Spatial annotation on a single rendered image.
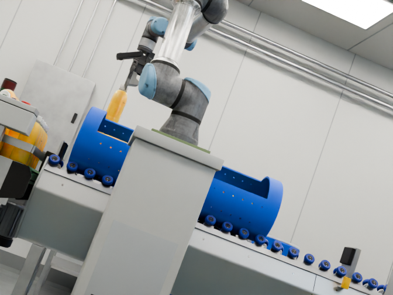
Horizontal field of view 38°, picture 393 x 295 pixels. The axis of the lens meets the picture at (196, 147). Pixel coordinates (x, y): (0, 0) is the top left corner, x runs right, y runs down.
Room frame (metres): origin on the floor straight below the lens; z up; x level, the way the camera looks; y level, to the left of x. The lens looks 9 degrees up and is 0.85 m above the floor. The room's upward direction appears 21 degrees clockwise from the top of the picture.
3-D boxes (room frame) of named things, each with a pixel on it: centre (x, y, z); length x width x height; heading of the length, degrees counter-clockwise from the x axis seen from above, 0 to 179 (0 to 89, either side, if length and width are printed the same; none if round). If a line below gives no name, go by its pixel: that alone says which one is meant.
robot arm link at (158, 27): (2.49, 0.33, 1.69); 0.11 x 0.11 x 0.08; 18
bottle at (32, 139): (2.24, 0.62, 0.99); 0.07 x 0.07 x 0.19
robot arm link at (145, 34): (2.58, 0.38, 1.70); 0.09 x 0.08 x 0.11; 18
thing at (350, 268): (2.56, -0.80, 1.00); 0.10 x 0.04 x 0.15; 6
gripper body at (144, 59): (2.60, 0.38, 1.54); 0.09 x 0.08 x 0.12; 101
